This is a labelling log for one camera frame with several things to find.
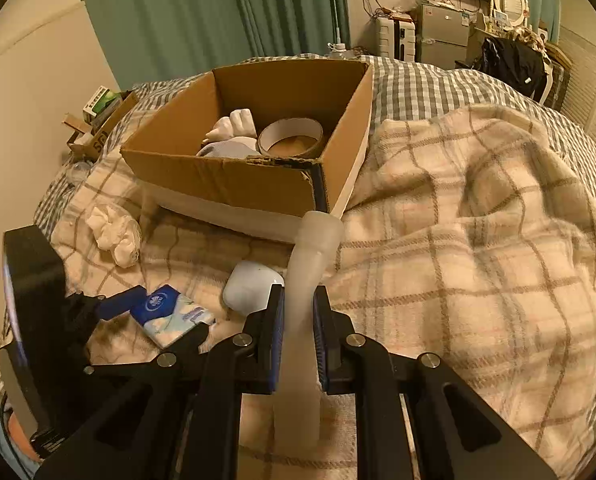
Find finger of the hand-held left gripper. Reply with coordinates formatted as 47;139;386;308
84;324;215;379
78;284;149;321

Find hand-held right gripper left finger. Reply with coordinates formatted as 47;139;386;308
35;284;285;480

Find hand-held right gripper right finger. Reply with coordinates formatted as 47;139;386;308
313;285;559;480

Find blue tissue pack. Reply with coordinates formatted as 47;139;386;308
130;284;215;350

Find translucent white plastic tube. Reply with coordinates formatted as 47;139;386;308
275;210;343;454

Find brown cardboard box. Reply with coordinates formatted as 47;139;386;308
120;58;375;216

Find person's left forearm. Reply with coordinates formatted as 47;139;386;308
0;395;41;463

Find white earbuds case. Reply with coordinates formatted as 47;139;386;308
222;260;285;317

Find crumpled white cloth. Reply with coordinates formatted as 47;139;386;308
85;204;142;268

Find clear plastic bottle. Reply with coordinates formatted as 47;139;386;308
67;160;93;187

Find beige plaid blanket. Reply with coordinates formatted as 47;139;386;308
50;119;596;480

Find small open cardboard box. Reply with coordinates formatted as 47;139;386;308
63;90;140;162

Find grey cloth item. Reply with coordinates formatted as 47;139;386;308
196;137;261;159

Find green and white carton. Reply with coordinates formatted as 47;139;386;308
82;85;123;122

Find brown tape roll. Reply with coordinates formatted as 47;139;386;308
257;117;325;159

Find white rolled socks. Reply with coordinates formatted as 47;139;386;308
205;108;259;144

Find grey mini refrigerator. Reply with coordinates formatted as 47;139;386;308
416;2;474;69

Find white pole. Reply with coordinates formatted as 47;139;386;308
329;0;344;48

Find black jacket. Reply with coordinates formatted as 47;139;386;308
479;37;549;99

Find white oval mirror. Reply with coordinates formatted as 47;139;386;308
492;0;529;27

